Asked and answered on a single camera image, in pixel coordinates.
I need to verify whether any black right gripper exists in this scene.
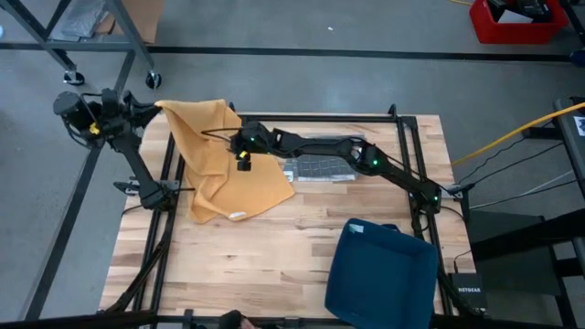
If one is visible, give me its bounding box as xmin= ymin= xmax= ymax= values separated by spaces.
xmin=229 ymin=121 xmax=276 ymax=173

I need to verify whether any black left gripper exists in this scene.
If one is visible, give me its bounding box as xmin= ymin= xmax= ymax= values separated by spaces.
xmin=53 ymin=89 xmax=163 ymax=147

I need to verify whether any yellow towel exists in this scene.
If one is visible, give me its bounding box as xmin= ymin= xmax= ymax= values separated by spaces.
xmin=154 ymin=99 xmax=296 ymax=225

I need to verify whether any grey checked towel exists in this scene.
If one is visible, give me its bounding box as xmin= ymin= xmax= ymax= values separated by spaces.
xmin=282 ymin=133 xmax=367 ymax=183

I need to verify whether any wheeled grey metal workbench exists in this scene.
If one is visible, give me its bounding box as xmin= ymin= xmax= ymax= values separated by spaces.
xmin=0 ymin=0 xmax=163 ymax=90

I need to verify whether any flat brown cardboard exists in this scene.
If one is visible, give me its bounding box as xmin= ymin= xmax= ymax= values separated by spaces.
xmin=94 ymin=0 xmax=164 ymax=45

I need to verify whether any clear plastic sheet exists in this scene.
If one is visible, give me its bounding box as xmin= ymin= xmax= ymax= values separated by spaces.
xmin=60 ymin=0 xmax=109 ymax=39

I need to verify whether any person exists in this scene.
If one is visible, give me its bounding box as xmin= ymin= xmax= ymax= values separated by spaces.
xmin=218 ymin=309 xmax=258 ymax=329

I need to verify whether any navy fabric storage bin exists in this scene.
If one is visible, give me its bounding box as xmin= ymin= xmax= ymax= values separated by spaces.
xmin=324 ymin=218 xmax=440 ymax=329

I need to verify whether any red plastic bin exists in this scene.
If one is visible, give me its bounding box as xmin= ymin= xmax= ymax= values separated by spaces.
xmin=467 ymin=0 xmax=570 ymax=46

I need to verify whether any black metal stand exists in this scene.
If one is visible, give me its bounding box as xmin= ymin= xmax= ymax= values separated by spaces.
xmin=465 ymin=95 xmax=585 ymax=329

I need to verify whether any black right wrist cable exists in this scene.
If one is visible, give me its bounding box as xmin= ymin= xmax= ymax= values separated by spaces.
xmin=200 ymin=126 xmax=243 ymax=141

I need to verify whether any black aluminium table frame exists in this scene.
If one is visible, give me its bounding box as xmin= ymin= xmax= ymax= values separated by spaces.
xmin=98 ymin=111 xmax=463 ymax=322

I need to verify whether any black Netgear network switch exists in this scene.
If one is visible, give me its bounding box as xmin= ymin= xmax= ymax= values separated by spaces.
xmin=447 ymin=271 xmax=488 ymax=313

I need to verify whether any yellow cable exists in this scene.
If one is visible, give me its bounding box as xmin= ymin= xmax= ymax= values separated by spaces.
xmin=451 ymin=101 xmax=585 ymax=166

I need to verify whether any white floor cable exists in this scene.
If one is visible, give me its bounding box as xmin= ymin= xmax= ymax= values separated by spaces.
xmin=520 ymin=169 xmax=575 ymax=196

